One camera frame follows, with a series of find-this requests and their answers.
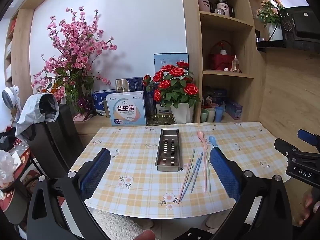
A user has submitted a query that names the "pink jar with dark lid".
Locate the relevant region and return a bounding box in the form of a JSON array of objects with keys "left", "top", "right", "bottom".
[{"left": 197, "top": 0, "right": 213, "bottom": 13}]

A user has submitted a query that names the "green chopstick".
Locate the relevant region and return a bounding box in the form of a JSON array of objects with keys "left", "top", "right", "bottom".
[
  {"left": 206, "top": 152, "right": 211, "bottom": 193},
  {"left": 180, "top": 149, "right": 196, "bottom": 197}
]

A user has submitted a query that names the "black office chair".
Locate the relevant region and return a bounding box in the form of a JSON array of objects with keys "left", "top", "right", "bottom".
[{"left": 24, "top": 104, "right": 84, "bottom": 180}]

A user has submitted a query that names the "beige plastic cup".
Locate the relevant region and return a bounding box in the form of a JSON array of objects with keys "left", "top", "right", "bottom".
[{"left": 206, "top": 107, "right": 217, "bottom": 123}]

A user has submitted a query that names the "white box with orange print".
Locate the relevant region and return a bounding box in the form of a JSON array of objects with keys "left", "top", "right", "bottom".
[{"left": 106, "top": 91, "right": 147, "bottom": 127}]

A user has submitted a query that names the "gold foil tray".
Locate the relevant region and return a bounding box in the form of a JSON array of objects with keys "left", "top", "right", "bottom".
[{"left": 146, "top": 114, "right": 175, "bottom": 126}]

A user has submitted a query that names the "tall light blue box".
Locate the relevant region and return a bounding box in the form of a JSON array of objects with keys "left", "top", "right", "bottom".
[{"left": 153, "top": 53, "right": 189, "bottom": 115}]

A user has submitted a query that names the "red basket with handle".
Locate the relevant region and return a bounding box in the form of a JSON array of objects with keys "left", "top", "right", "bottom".
[{"left": 209, "top": 41, "right": 237, "bottom": 71}]

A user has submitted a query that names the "dark printed box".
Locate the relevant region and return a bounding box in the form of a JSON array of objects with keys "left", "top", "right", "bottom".
[{"left": 210, "top": 87, "right": 228, "bottom": 105}]

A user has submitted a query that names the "stainless steel utensil tray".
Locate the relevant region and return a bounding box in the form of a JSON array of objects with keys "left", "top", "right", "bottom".
[{"left": 154, "top": 128, "right": 184, "bottom": 172}]

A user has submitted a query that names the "person's right hand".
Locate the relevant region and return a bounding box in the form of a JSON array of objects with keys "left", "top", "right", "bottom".
[{"left": 299, "top": 192, "right": 320, "bottom": 222}]

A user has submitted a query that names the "clear plastic bag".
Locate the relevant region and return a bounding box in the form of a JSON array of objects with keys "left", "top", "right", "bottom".
[{"left": 0, "top": 150, "right": 22, "bottom": 188}]

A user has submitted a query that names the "yellow checkered floral tablecloth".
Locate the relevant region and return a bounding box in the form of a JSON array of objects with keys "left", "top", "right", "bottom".
[{"left": 68, "top": 122, "right": 293, "bottom": 212}]

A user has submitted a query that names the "pink plastic spoon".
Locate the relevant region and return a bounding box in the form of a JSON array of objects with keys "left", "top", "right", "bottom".
[{"left": 197, "top": 130, "right": 208, "bottom": 149}]

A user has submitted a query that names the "red rose plant white pot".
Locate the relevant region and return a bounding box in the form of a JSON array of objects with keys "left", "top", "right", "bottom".
[{"left": 142, "top": 61, "right": 202, "bottom": 125}]

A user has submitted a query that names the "black appliance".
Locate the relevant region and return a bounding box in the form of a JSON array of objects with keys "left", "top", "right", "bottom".
[{"left": 279, "top": 6, "right": 320, "bottom": 52}]

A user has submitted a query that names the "dark blue gift box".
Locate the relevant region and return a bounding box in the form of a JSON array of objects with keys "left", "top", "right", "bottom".
[{"left": 115, "top": 76, "right": 157, "bottom": 117}]

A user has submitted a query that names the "white jar with dark lid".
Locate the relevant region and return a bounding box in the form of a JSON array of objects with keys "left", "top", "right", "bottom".
[{"left": 214, "top": 0, "right": 232, "bottom": 17}]

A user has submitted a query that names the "red patterned cloth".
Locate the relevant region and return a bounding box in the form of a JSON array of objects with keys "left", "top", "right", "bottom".
[{"left": 15, "top": 147, "right": 42, "bottom": 190}]

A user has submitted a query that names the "pink rose plant white pot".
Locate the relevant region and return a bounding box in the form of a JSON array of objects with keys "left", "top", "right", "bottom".
[{"left": 256, "top": 0, "right": 285, "bottom": 41}]

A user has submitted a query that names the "dark cloth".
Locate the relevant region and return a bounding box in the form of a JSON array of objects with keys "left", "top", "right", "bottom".
[{"left": 0, "top": 126, "right": 18, "bottom": 153}]

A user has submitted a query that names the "grey jacket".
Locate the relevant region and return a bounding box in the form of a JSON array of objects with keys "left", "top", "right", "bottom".
[{"left": 15, "top": 92, "right": 60, "bottom": 137}]

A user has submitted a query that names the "blue chopstick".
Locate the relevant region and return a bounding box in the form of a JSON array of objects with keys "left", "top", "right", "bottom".
[
  {"left": 181, "top": 158, "right": 200, "bottom": 198},
  {"left": 191, "top": 152, "right": 203, "bottom": 193}
]

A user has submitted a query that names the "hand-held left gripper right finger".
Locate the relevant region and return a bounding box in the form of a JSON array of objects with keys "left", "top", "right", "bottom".
[{"left": 209, "top": 147, "right": 293, "bottom": 240}]

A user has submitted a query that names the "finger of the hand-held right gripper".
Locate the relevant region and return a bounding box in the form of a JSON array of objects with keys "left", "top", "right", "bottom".
[
  {"left": 297, "top": 129, "right": 320, "bottom": 154},
  {"left": 274, "top": 138, "right": 300, "bottom": 165}
]

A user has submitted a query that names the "blue and white box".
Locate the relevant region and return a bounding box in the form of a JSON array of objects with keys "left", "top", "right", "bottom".
[{"left": 92, "top": 89, "right": 110, "bottom": 113}]

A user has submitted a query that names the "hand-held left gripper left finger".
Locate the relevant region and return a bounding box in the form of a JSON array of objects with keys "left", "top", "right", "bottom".
[{"left": 26, "top": 148, "right": 112, "bottom": 240}]

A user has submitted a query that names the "person's left hand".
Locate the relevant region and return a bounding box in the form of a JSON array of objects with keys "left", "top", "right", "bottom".
[{"left": 120, "top": 229, "right": 156, "bottom": 240}]

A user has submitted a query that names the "white fan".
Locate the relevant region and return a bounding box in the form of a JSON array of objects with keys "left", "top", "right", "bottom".
[{"left": 2, "top": 85, "right": 22, "bottom": 112}]

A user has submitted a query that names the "purple printed box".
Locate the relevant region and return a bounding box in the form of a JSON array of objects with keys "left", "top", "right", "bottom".
[{"left": 224, "top": 100, "right": 243, "bottom": 120}]

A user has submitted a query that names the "white shaggy rug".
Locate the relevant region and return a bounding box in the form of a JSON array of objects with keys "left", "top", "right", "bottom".
[{"left": 94, "top": 209, "right": 154, "bottom": 240}]

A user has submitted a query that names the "pink cherry blossom arrangement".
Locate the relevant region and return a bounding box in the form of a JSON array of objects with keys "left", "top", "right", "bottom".
[{"left": 31, "top": 6, "right": 118, "bottom": 120}]

